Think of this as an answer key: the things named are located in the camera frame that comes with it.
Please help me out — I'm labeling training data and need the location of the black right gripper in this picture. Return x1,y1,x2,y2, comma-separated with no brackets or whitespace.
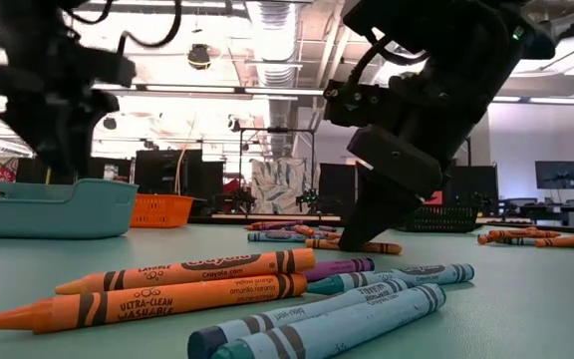
339,54,512,253

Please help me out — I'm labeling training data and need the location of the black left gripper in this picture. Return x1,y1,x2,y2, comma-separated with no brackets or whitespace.
0,47,119,174

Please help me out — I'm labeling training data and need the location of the blue green crayon teal tip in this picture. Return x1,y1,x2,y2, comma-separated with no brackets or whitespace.
305,262,476,296
210,282,447,359

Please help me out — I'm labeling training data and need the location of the low black partition panel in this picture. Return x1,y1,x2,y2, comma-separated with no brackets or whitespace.
15,155,135,185

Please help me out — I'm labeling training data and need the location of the black plastic mesh basket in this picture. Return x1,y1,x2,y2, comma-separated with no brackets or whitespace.
406,203,480,234

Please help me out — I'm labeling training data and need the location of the teal plastic bin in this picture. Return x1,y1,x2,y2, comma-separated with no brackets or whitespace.
0,178,140,239

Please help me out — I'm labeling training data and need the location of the small black green robot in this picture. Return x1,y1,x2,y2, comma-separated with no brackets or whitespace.
295,187,321,214

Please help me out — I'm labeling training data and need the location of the tall black partition panel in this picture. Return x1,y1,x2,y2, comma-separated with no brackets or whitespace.
135,149,204,196

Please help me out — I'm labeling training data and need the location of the white leaf patterned cloth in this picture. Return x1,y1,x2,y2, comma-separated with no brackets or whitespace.
250,158,314,215

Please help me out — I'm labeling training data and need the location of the orange plastic basket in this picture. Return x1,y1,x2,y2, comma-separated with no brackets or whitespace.
130,193,195,229

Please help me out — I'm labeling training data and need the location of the small black robot rig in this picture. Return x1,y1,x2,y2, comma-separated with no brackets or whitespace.
219,187,257,215

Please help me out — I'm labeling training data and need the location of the black ceiling dome fixture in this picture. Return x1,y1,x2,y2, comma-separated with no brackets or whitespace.
186,43,212,71

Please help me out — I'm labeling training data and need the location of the long ceiling light bar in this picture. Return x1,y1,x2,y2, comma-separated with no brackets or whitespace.
92,82,574,107

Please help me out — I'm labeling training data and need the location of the dark computer monitor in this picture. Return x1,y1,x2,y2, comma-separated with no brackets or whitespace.
534,160,574,190

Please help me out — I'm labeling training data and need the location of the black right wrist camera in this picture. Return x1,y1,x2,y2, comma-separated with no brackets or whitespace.
322,78,404,127

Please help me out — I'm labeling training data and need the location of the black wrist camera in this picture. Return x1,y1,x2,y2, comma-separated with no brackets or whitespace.
322,78,404,127
67,47,138,90

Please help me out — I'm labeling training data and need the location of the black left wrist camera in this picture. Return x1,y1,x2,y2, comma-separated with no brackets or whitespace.
67,47,138,90

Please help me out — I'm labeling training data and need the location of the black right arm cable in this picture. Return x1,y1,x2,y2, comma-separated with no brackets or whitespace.
347,35,431,94

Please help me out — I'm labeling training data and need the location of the thin yellow hanging cord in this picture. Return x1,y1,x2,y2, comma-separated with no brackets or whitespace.
174,112,199,195

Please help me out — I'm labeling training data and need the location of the black metal frame stand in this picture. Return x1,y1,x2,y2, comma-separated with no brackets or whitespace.
238,128,317,200

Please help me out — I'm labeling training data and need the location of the black table edge rail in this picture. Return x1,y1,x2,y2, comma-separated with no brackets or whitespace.
186,214,574,234

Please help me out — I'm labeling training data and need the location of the ribbed silver ceiling duct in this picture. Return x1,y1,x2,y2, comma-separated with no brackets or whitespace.
245,0,302,157

